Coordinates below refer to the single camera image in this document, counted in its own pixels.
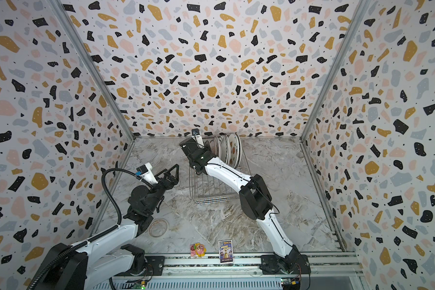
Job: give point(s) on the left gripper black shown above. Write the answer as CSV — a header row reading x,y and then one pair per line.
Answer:
x,y
171,182

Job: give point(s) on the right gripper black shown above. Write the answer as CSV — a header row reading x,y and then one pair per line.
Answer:
x,y
190,148

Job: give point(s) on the white plate black stripes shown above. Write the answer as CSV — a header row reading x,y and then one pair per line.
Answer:
x,y
214,145

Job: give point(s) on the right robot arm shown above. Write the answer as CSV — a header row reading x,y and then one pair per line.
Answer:
x,y
255,201

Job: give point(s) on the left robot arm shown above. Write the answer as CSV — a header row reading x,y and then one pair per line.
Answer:
x,y
89,262

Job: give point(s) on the orange sunburst plate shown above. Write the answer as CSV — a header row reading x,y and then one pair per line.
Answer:
x,y
219,148

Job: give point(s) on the red pattern white plate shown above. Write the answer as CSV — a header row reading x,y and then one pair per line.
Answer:
x,y
225,150

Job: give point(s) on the orange pattern white plate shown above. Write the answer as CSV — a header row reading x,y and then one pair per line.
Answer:
x,y
229,150

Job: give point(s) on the fruit pattern blue-rim plate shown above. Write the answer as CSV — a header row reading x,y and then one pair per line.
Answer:
x,y
235,150

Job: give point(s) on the pink yellow toy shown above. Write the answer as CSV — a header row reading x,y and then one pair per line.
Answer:
x,y
197,250

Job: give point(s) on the purple card box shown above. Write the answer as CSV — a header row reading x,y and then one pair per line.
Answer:
x,y
226,254

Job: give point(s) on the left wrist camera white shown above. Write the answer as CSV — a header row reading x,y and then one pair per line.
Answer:
x,y
144,172

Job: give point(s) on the metal wire dish rack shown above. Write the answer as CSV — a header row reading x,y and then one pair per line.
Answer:
x,y
206,189

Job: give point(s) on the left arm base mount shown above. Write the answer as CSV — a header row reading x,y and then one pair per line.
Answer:
x,y
146,267

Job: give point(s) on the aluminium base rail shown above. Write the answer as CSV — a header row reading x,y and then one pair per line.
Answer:
x,y
329,271

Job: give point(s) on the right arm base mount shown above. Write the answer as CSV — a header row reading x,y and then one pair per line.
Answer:
x,y
273,264

